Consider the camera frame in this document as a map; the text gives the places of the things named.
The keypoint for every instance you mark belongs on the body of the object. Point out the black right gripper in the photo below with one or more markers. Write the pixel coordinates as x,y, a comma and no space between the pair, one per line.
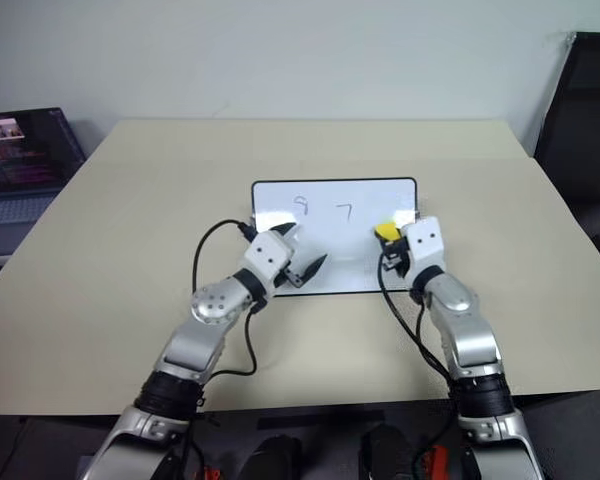
396,261

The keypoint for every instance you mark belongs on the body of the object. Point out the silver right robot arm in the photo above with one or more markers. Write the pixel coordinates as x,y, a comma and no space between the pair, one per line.
472,345

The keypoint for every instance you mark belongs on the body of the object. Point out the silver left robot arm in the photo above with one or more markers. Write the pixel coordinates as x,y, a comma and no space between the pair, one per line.
214,301

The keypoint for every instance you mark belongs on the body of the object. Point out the yellow whiteboard eraser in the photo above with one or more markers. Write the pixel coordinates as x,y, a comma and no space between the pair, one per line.
386,231

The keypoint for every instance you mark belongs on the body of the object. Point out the small black-framed whiteboard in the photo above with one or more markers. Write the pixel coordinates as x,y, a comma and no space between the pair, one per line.
347,235

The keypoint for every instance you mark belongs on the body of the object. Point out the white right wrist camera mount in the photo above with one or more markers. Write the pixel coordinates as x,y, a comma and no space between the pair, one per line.
425,242

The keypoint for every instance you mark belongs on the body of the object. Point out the dark rounded robot foot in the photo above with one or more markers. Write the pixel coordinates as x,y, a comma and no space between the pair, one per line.
277,459
386,452

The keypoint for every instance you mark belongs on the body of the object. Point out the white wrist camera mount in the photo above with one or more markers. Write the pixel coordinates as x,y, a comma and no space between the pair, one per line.
267,255
425,242

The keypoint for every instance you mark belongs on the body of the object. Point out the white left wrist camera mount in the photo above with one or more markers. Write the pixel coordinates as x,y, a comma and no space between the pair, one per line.
267,255

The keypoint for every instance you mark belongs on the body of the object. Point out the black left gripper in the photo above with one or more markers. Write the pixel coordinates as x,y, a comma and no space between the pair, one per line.
293,276

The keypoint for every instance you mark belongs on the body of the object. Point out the open grey laptop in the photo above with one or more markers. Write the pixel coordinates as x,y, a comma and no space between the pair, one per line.
22,155

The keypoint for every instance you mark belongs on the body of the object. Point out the black office chair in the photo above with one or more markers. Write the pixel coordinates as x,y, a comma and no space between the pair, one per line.
580,125

